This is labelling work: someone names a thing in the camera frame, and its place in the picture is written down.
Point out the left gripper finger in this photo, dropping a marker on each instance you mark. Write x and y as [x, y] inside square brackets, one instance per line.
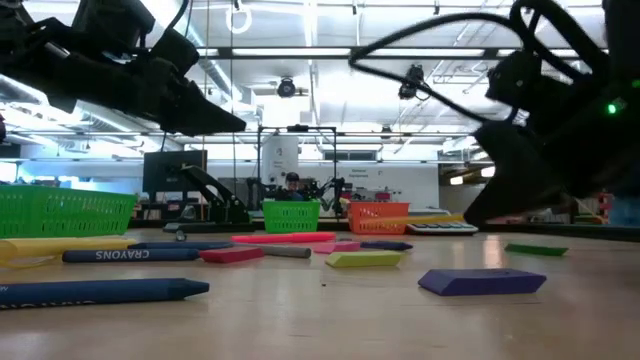
[200, 112]

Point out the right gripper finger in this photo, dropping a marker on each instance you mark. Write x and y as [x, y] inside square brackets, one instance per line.
[515, 175]

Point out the green eraser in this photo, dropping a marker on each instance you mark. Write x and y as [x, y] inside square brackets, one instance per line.
[535, 249]

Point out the orange pencil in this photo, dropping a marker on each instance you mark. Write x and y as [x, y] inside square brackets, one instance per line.
[430, 219]

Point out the blue-purple eraser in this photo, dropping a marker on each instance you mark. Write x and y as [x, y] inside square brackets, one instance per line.
[480, 282]

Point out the blue crayon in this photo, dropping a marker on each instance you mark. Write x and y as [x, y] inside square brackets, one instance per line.
[180, 245]
[100, 291]
[130, 255]

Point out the red eraser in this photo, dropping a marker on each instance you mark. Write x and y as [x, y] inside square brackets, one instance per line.
[232, 255]

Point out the orange pen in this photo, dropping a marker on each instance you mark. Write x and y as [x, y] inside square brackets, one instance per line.
[285, 237]

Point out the grey crayon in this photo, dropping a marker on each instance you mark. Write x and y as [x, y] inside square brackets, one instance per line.
[285, 251]

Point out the yellow eraser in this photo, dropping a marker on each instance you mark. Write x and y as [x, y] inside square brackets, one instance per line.
[365, 258]

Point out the pink eraser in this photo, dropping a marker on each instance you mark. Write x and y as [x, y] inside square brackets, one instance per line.
[337, 247]

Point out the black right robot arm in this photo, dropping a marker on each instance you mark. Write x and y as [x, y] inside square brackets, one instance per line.
[622, 35]

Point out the black background robot arm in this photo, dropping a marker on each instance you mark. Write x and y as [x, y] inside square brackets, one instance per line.
[325, 190]

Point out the black monitor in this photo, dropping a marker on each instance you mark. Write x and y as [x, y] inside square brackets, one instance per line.
[170, 170]

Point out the grey desk calculator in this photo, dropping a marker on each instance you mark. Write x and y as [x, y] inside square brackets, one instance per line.
[440, 229]

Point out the white pillar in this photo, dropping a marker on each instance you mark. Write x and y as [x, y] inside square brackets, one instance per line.
[280, 160]

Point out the green plastic basket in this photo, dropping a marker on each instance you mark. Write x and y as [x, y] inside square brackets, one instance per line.
[65, 212]
[291, 217]

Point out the orange plastic basket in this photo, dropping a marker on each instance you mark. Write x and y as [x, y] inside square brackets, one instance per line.
[375, 209]

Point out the black ceiling camera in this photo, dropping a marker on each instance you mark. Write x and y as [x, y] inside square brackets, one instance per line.
[286, 88]
[412, 80]

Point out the black overhead frame bar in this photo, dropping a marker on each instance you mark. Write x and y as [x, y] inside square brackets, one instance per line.
[357, 52]

